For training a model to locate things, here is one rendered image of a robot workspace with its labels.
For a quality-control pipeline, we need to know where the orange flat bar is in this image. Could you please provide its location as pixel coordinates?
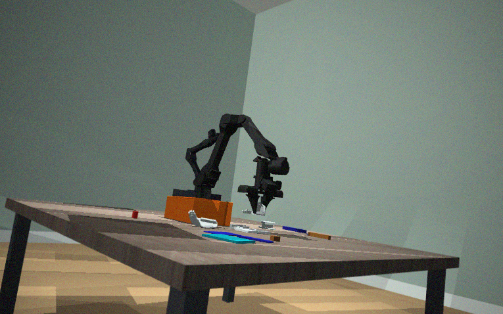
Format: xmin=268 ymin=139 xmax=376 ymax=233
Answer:
xmin=308 ymin=232 xmax=331 ymax=240

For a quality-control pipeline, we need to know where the teal flat rectangular plate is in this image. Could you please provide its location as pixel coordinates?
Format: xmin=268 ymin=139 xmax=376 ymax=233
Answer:
xmin=202 ymin=234 xmax=255 ymax=244

